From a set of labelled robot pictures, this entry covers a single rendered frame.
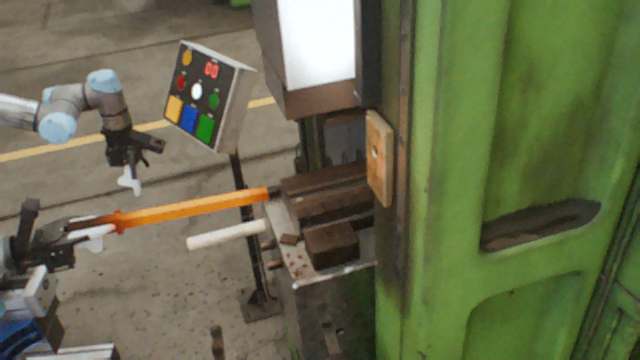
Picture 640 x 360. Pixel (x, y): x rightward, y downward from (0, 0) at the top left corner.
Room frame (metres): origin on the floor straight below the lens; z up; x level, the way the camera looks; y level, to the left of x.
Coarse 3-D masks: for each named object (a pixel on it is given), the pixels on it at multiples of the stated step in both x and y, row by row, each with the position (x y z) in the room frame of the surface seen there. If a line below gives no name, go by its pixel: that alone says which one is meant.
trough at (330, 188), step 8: (328, 184) 1.12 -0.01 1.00; (336, 184) 1.12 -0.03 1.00; (344, 184) 1.13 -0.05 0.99; (352, 184) 1.13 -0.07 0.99; (360, 184) 1.13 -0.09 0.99; (304, 192) 1.10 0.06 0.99; (312, 192) 1.11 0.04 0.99; (320, 192) 1.11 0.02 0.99; (328, 192) 1.11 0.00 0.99; (296, 200) 1.08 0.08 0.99
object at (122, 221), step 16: (240, 192) 0.95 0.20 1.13; (256, 192) 0.95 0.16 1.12; (160, 208) 0.90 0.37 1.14; (176, 208) 0.90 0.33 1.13; (192, 208) 0.90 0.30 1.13; (208, 208) 0.91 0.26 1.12; (224, 208) 0.92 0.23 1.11; (80, 224) 0.85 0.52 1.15; (96, 224) 0.85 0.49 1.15; (128, 224) 0.86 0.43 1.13; (144, 224) 0.87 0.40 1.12
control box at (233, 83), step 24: (192, 48) 1.67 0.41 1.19; (192, 72) 1.62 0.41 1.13; (216, 72) 1.53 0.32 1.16; (240, 72) 1.48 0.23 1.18; (168, 96) 1.66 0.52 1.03; (192, 96) 1.56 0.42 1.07; (240, 96) 1.47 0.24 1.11; (168, 120) 1.61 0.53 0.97; (216, 120) 1.44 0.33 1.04; (240, 120) 1.46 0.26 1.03; (216, 144) 1.40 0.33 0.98
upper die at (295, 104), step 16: (272, 80) 1.10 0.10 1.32; (352, 80) 1.04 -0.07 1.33; (288, 96) 1.00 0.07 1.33; (304, 96) 1.01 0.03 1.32; (320, 96) 1.02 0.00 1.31; (336, 96) 1.03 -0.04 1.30; (352, 96) 1.04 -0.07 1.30; (288, 112) 1.00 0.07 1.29; (304, 112) 1.01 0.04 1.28; (320, 112) 1.02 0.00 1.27
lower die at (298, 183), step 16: (288, 176) 1.20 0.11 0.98; (304, 176) 1.19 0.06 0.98; (320, 176) 1.17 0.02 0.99; (336, 176) 1.17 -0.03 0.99; (352, 176) 1.15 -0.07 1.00; (288, 192) 1.11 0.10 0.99; (336, 192) 1.08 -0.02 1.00; (352, 192) 1.09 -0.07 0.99; (368, 192) 1.08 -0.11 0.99; (288, 208) 1.11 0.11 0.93; (320, 208) 1.03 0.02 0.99; (336, 208) 1.03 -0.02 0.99; (352, 208) 1.04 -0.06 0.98; (368, 208) 1.05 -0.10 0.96; (304, 224) 1.00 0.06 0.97
